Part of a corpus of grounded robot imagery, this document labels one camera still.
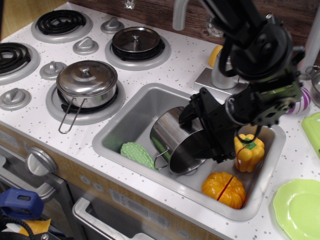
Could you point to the silver oven knob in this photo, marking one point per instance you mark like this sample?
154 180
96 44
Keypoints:
39 163

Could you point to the grey metal pole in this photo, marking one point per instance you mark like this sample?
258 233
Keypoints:
312 48

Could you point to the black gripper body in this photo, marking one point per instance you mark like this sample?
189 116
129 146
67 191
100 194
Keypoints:
219 129

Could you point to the grey toy sink basin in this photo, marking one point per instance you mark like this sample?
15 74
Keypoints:
146 137

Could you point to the yellow toy bell pepper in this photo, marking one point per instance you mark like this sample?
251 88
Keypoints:
248 155

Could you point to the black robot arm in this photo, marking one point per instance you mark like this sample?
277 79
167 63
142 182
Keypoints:
259 50

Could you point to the light green plate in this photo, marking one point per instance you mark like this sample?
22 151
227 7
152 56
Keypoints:
297 209

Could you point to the silver stove knob rear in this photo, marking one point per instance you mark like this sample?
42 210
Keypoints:
111 26

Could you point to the green plastic tray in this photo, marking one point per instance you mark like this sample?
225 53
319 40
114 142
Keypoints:
311 127

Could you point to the green toy bitter gourd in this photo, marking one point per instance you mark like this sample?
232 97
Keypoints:
136 152

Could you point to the silver oven door handle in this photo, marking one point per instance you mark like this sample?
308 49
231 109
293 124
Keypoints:
14 174

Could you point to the purple striped toy onion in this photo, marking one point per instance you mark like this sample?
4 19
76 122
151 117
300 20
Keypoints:
303 104

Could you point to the silver stove knob middle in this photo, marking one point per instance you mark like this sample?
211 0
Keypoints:
86 46

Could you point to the blue clamp tool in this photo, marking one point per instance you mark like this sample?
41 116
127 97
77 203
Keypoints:
21 204

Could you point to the steel pot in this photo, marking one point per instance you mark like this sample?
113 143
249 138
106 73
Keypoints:
172 140

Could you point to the rear right stove burner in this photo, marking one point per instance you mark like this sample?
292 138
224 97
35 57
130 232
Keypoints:
138 61

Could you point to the front left stove burner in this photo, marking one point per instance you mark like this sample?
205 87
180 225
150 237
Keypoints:
17 61

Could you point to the silver stove knob front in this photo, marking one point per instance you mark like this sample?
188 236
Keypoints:
15 99

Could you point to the grey dishwasher door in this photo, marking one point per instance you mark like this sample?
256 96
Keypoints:
102 221

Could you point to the silver toy faucet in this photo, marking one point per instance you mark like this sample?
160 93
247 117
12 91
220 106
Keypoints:
217 81

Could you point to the orange toy pumpkin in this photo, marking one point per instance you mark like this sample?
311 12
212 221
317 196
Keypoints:
225 188

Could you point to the steel lidded saucepan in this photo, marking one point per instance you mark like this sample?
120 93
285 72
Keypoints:
91 85

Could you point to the rear left stove burner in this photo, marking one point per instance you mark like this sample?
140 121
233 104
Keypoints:
61 26

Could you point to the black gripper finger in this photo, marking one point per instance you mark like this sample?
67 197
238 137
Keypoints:
201 151
187 115

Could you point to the dark steel pot lid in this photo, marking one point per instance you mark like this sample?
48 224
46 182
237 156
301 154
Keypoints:
136 39

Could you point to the yellow toy corn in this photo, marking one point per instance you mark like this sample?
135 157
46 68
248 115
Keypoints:
213 55

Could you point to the small steel pot right edge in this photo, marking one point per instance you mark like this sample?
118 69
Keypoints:
314 74

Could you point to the silver stove knob left-centre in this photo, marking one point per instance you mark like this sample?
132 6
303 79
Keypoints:
51 70

